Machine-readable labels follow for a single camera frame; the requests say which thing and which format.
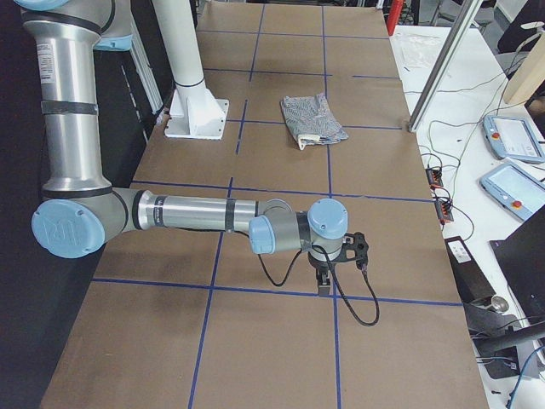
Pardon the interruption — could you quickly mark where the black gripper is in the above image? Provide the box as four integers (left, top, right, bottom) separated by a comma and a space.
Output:
307, 232, 369, 297

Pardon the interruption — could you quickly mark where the navy white striped polo shirt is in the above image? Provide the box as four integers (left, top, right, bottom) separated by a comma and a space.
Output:
280, 93, 348, 150

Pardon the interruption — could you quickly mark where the black box with label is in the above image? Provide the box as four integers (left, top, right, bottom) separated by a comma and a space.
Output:
445, 236, 496, 303

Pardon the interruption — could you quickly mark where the black computer monitor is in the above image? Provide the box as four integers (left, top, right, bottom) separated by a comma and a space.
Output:
490, 207, 545, 317

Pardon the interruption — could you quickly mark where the near blue teach pendant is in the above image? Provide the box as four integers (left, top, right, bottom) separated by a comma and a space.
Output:
479, 163, 544, 221

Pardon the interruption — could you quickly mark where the blue teach pendant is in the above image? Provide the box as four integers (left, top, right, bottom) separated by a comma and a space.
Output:
479, 163, 544, 221
483, 115, 544, 164

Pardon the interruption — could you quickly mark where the far blue teach pendant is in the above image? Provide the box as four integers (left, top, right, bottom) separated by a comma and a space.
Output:
483, 115, 544, 164

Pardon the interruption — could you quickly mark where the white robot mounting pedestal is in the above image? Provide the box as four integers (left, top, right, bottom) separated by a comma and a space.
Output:
153, 0, 229, 141

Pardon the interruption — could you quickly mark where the aluminium frame post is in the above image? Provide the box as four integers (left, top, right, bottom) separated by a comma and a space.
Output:
408, 0, 482, 132

